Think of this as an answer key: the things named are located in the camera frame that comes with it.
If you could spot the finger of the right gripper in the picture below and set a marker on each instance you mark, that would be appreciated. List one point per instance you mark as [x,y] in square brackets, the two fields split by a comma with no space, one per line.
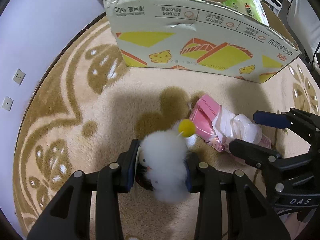
[302,123]
[255,155]

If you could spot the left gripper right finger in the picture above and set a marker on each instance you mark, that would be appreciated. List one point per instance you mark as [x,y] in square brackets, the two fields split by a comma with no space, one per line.
[250,216]

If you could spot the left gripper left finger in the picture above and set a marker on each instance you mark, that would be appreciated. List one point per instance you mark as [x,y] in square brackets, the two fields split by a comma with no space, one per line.
[67,215]

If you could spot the pink plastic pack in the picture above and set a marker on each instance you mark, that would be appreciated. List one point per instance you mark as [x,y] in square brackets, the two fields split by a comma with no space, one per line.
[217,126]

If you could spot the white fluffy pompom plush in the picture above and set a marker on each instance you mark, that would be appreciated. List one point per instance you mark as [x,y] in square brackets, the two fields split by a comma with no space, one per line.
[163,155]

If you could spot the green tissue pack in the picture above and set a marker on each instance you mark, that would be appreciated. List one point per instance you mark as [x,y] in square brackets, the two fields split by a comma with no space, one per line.
[251,8]

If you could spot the white curtain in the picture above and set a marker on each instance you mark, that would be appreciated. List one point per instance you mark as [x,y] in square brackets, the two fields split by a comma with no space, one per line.
[304,22]

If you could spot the beige butterfly pattern rug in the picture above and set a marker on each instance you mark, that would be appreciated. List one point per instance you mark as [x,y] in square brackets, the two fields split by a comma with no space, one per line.
[90,106]

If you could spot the open cardboard box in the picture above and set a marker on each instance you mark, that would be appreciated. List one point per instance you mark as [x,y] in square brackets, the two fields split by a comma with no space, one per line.
[201,36]

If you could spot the lower wall socket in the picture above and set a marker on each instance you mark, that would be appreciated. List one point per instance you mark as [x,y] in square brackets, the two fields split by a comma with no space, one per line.
[7,103]

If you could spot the wall socket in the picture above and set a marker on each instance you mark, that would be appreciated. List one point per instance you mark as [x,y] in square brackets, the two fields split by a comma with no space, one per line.
[18,76]
[7,103]

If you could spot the upper wall socket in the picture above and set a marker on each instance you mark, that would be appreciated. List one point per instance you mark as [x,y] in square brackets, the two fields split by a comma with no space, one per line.
[18,76]

